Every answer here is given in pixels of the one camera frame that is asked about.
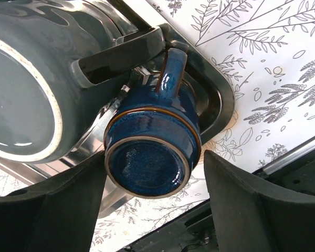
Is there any steel tray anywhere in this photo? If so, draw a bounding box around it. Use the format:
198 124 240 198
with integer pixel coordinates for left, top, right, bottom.
0 0 236 218

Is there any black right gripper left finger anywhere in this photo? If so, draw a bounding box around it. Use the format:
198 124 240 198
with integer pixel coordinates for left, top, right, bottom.
0 152 107 251

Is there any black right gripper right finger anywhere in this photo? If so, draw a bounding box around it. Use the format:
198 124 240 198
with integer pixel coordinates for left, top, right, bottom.
204 150 315 251

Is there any navy blue mug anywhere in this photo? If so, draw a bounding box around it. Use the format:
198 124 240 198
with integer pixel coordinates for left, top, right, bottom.
104 48 202 199

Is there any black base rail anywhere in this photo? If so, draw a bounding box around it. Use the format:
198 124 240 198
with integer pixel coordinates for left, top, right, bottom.
124 151 315 251

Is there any dark green mug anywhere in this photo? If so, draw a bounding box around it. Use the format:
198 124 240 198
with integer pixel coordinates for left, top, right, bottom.
0 1 165 163

